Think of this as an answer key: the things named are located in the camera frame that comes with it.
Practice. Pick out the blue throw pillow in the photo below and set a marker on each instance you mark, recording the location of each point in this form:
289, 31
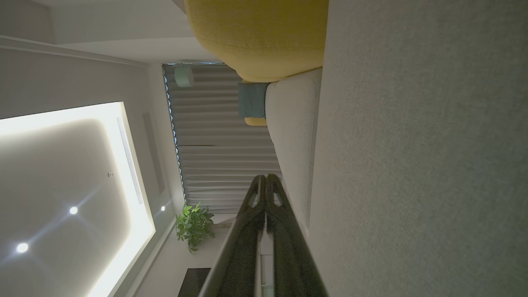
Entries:
251, 101

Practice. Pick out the grey sofa back cushion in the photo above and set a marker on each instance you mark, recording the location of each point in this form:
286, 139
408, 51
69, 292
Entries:
288, 123

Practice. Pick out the green potted plant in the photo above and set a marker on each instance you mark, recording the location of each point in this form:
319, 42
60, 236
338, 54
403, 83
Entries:
194, 227

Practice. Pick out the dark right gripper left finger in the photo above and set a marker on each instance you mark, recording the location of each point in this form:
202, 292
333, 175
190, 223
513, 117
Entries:
243, 264

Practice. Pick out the yellow sofa cushion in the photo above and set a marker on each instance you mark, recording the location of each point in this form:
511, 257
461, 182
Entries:
255, 33

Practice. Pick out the long ceiling air vent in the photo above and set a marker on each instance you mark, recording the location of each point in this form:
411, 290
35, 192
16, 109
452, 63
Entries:
130, 161

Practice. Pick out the small yellow pillow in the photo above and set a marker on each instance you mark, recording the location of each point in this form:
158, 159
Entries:
255, 121

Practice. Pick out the grey pleated curtain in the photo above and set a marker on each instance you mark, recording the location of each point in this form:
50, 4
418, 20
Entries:
214, 144

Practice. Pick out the dark rectangular panel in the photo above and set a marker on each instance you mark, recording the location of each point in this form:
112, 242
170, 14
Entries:
194, 284

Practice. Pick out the grey sofa seat cushion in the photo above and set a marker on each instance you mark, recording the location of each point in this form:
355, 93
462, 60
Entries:
412, 144

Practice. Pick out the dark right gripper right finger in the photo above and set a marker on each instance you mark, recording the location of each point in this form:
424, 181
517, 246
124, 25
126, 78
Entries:
293, 268

